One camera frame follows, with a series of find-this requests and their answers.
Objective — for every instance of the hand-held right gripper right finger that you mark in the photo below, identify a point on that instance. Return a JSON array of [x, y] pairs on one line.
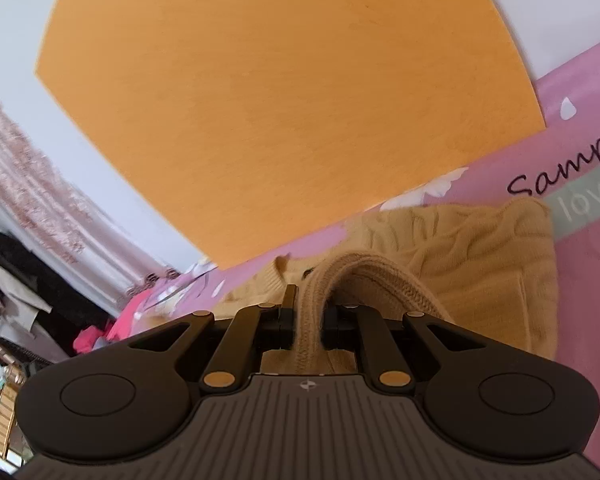
[[333, 331]]

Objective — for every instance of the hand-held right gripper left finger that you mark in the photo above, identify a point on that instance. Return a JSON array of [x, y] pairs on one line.
[[289, 321]]

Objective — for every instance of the pile of dark clothes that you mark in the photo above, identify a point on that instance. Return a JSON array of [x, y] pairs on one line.
[[25, 280]]

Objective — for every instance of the bright pink cloth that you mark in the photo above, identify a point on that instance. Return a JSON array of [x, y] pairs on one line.
[[111, 329]]

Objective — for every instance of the orange wooden headboard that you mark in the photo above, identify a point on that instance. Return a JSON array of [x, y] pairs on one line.
[[280, 100]]

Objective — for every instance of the pink printed bedsheet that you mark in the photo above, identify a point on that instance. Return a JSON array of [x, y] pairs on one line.
[[590, 280]]

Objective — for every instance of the white floral lace curtain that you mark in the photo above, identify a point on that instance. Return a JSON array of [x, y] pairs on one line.
[[45, 195]]

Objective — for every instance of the wooden slatted furniture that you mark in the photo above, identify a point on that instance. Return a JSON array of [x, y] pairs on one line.
[[4, 410]]

